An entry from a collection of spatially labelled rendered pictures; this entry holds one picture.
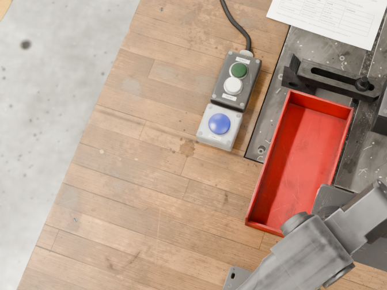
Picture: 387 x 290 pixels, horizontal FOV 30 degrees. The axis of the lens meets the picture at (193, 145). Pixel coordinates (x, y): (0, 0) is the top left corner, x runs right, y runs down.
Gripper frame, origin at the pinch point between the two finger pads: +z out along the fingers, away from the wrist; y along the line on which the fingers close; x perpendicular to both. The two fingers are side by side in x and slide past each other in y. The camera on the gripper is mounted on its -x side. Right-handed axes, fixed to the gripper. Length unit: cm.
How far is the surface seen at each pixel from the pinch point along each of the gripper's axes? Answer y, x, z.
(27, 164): -45, 91, 100
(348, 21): 25.6, 7.0, 38.8
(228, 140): 0.5, 20.9, 19.8
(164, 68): 8.5, 37.5, 27.9
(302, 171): -1.5, 6.8, 22.0
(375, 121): 10.6, -2.9, 24.1
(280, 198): -6.6, 9.0, 18.9
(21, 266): -71, 80, 84
